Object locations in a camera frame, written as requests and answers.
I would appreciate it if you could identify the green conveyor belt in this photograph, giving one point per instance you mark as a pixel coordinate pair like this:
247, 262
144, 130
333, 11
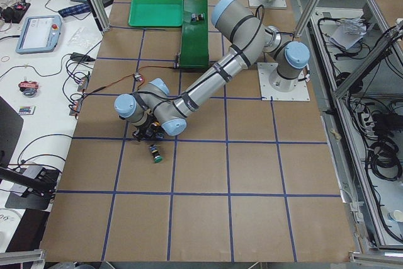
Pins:
193, 54

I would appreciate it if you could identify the green plastic tray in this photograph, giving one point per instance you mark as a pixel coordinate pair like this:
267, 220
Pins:
156, 13

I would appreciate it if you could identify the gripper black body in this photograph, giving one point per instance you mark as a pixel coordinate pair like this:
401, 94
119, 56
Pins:
141, 132

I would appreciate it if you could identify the black power adapter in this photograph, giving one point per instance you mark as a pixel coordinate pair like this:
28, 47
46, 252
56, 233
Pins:
78, 57

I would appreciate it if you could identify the blue plaid pouch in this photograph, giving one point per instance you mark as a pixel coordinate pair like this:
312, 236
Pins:
75, 10

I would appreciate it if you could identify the near teach pendant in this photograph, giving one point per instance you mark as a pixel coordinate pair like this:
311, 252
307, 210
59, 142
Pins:
39, 34

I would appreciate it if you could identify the small controller circuit board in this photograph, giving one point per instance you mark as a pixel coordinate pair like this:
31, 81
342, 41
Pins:
138, 77

